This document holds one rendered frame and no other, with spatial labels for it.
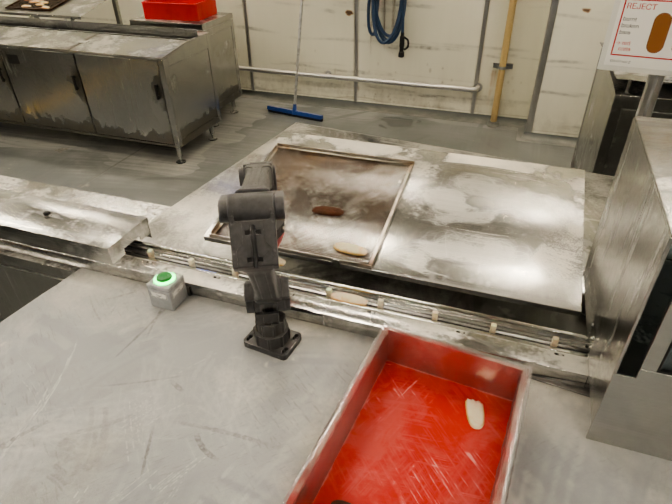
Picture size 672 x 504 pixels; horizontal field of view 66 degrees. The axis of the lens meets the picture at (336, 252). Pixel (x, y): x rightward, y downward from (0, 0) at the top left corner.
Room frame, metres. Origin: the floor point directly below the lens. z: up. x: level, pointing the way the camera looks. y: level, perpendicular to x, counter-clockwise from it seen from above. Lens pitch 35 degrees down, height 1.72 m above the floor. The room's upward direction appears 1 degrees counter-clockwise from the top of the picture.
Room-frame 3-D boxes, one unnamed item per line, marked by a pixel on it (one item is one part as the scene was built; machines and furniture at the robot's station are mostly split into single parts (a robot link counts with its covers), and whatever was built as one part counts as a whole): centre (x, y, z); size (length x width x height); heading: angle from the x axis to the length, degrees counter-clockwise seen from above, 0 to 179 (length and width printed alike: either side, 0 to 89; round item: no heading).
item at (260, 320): (0.94, 0.17, 0.94); 0.09 x 0.05 x 0.10; 6
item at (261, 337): (0.92, 0.16, 0.86); 0.12 x 0.09 x 0.08; 63
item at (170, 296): (1.08, 0.45, 0.84); 0.08 x 0.08 x 0.11; 70
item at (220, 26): (4.78, 1.28, 0.44); 0.70 x 0.55 x 0.87; 70
